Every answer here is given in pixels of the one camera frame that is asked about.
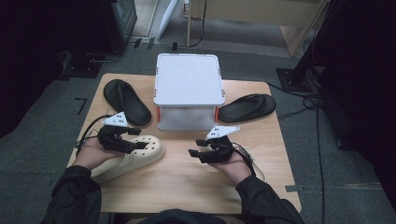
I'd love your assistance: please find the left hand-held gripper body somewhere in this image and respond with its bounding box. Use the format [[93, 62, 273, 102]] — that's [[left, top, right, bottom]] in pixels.
[[97, 111, 138, 155]]

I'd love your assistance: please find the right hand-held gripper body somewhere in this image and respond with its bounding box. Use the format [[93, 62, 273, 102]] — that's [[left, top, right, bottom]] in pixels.
[[199, 125, 241, 164]]

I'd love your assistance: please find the black flip-flop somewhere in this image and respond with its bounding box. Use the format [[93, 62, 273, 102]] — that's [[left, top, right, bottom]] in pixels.
[[218, 93, 277, 124], [103, 78, 153, 127]]

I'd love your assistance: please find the white plastic storage box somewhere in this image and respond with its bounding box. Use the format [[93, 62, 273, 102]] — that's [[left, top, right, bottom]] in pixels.
[[152, 52, 226, 133]]

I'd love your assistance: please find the person's left hand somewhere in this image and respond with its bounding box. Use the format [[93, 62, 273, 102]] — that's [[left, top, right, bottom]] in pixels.
[[73, 136, 125, 171]]

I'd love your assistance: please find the person's right hand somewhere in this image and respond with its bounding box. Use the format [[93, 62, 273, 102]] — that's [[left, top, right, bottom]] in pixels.
[[211, 153, 253, 187]]

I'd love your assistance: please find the person's dark clothing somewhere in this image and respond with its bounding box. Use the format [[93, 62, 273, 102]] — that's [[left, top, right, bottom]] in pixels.
[[124, 208, 248, 224]]

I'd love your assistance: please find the black stand base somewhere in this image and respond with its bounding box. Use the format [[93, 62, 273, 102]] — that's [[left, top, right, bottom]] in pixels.
[[61, 50, 122, 79]]

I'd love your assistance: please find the grey tape strip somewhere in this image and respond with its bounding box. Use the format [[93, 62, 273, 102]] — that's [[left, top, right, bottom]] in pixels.
[[284, 184, 304, 193]]

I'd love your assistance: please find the black metal stand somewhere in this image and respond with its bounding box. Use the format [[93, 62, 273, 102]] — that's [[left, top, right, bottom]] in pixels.
[[276, 0, 347, 93]]

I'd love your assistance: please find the black cabinet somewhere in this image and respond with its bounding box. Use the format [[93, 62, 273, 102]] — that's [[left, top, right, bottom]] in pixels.
[[101, 0, 138, 54]]

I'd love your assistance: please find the white board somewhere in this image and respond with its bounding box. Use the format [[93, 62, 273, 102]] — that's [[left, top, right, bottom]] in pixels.
[[156, 0, 180, 40]]

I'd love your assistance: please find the light wooden desk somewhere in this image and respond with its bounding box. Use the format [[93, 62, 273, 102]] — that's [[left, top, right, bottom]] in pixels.
[[186, 0, 332, 58]]

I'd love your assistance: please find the left hand-held gripper cable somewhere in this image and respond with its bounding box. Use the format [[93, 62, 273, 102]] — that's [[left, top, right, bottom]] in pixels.
[[76, 114, 112, 157]]

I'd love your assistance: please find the black floor cable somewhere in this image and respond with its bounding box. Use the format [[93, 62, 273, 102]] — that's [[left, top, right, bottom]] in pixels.
[[266, 81, 327, 224]]

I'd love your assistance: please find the black hanging cable with plug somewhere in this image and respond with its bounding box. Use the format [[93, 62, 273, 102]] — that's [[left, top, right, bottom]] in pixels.
[[171, 0, 209, 52]]

